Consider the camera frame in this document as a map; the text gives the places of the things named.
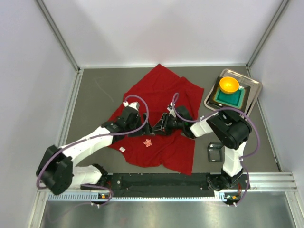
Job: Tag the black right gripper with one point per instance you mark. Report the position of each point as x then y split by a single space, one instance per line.
165 122

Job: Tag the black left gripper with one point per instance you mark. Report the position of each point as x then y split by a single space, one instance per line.
144 122

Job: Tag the red garment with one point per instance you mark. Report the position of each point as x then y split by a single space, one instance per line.
175 152

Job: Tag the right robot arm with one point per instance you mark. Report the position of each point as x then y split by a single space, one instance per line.
229 127

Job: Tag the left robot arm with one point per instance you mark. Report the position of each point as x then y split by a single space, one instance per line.
59 170

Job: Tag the pink leaf brooch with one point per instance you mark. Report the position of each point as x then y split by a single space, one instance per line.
147 142

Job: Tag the white garment label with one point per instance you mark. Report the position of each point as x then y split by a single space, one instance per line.
122 149

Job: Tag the small black open box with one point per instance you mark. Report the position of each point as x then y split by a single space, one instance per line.
215 152

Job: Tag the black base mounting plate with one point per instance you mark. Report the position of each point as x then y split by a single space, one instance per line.
124 181

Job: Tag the orange bowl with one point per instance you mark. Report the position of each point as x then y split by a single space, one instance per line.
228 85

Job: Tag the black and teal square plate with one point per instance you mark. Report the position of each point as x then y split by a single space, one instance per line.
236 100

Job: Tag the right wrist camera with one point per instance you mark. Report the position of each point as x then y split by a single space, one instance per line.
171 110

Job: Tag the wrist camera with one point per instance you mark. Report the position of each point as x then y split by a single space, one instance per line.
171 110
134 105

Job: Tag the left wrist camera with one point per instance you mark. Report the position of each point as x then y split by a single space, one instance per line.
134 105

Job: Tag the aluminium frame rail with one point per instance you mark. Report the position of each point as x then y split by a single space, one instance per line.
255 181

